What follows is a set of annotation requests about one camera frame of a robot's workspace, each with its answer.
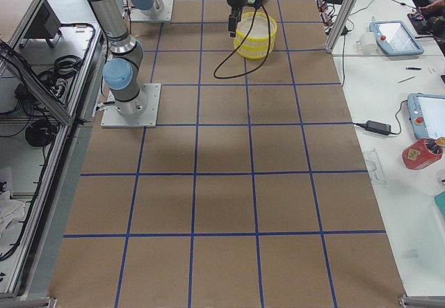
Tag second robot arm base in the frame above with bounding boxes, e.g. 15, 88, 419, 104
131, 0, 164, 14

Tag yellow two-layer steamer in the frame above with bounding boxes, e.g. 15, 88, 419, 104
234, 12, 277, 60

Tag white tape roll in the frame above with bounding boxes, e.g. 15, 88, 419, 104
356, 31, 378, 55

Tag upper blue teach pendant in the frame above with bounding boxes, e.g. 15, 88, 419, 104
369, 20, 424, 56

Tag blue teach pendant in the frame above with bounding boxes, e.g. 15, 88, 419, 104
369, 20, 424, 56
407, 93, 445, 139

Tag black power adapter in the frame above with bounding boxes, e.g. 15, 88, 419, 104
364, 120, 391, 136

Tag black box on shelf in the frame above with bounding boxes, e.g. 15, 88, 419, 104
19, 0, 61, 48

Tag clear plastic holder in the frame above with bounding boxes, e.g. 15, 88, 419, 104
362, 149, 387, 185

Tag lower blue teach pendant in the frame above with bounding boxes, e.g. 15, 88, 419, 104
407, 93, 445, 139

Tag red cylindrical can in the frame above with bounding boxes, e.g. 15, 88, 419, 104
402, 137, 444, 170

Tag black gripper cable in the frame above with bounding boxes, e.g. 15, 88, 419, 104
213, 0, 273, 80

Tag aluminium frame post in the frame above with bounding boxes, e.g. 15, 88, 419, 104
324, 0, 357, 54

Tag coiled black cables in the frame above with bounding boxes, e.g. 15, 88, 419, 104
24, 118, 53, 148

